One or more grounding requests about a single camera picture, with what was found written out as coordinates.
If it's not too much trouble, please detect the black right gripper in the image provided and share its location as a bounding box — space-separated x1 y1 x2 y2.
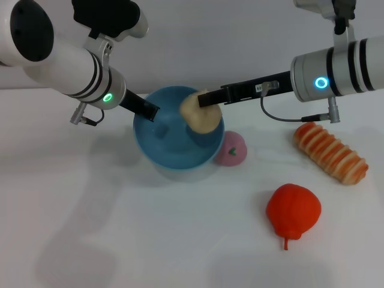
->
197 70 293 109

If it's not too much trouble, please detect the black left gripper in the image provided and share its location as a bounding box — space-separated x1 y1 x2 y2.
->
118 89 161 123

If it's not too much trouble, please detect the beige egg yolk pastry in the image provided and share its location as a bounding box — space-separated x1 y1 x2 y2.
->
178 88 223 134

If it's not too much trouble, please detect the blue bowl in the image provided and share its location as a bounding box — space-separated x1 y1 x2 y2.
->
132 86 226 169

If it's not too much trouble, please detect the pink peach-shaped pastry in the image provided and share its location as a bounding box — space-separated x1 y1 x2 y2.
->
213 130 249 167

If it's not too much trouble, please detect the striped orange bread roll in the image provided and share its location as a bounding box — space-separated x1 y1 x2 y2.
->
293 121 370 186

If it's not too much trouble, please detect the red pear-shaped toy fruit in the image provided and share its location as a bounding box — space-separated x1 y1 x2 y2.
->
265 183 322 251

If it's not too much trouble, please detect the right arm cable with connector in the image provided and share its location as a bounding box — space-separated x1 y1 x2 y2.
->
259 81 342 124

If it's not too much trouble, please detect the arm cable with connector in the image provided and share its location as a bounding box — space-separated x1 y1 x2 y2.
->
70 101 106 127
259 81 342 124

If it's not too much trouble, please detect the left arm cable with connector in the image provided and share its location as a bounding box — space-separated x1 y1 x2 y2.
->
70 101 106 127

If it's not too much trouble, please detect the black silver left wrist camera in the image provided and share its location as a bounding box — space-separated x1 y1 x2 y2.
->
71 0 149 42

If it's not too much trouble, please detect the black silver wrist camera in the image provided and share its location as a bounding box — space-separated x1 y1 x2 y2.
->
71 0 149 42
293 0 358 36

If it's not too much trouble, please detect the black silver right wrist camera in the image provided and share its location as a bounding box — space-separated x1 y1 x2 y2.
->
293 0 358 36

